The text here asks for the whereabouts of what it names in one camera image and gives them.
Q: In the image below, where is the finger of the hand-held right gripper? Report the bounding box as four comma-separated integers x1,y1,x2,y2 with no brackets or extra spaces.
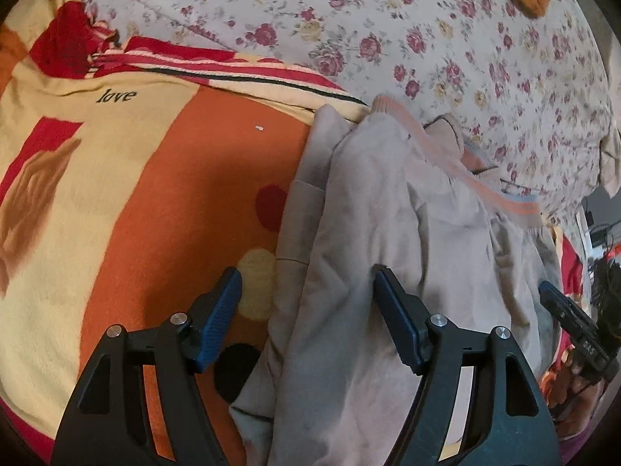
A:
538,280,610,385

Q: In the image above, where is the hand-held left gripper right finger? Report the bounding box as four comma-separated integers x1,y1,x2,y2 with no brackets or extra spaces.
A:
371,264,560,466

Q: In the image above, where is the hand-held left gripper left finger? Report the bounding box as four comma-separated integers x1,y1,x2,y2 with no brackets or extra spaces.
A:
51,267,242,466

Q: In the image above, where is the grey sweatshirt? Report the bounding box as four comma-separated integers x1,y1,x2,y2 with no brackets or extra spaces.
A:
229,94,564,466

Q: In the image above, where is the person's right hand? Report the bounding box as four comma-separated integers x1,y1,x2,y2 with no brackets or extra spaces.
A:
553,360,607,423

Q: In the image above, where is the orange red yellow printed blanket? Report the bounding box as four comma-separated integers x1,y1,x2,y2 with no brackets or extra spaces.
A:
0,0,590,466

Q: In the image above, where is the beige cloth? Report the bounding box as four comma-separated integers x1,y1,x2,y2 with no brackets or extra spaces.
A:
598,129,621,186

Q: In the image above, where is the floral bed sheet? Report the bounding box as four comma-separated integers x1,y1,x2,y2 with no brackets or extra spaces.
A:
73,0,618,226

